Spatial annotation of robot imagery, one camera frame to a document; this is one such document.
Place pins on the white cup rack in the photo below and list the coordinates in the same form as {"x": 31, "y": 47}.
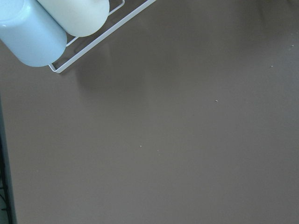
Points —
{"x": 120, "y": 12}

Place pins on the white cup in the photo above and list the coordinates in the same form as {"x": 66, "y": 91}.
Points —
{"x": 78, "y": 18}

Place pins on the blue cup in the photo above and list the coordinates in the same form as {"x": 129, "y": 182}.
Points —
{"x": 30, "y": 32}

